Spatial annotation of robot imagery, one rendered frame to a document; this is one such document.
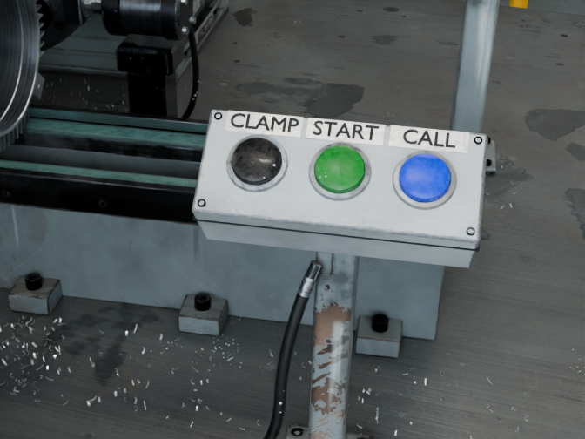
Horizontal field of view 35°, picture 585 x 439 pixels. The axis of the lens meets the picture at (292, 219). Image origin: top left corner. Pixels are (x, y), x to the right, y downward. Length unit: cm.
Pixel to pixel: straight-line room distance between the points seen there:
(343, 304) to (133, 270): 30
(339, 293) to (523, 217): 48
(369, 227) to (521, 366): 34
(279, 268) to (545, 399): 25
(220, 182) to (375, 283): 30
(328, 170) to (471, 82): 58
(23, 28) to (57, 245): 22
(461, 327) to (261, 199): 37
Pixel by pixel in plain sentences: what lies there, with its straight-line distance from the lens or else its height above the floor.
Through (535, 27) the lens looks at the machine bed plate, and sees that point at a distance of 164.
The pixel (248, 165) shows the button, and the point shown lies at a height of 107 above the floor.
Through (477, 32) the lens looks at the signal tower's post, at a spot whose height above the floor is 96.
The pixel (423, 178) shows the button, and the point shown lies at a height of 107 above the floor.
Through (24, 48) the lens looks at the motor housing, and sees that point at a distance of 97.
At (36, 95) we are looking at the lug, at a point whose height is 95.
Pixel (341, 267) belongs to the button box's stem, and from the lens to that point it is 60.
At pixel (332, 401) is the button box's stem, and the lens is 67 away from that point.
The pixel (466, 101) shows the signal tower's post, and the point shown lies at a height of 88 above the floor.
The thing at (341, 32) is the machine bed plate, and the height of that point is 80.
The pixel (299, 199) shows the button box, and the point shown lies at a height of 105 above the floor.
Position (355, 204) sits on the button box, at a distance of 55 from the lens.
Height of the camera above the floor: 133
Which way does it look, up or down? 31 degrees down
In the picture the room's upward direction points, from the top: 2 degrees clockwise
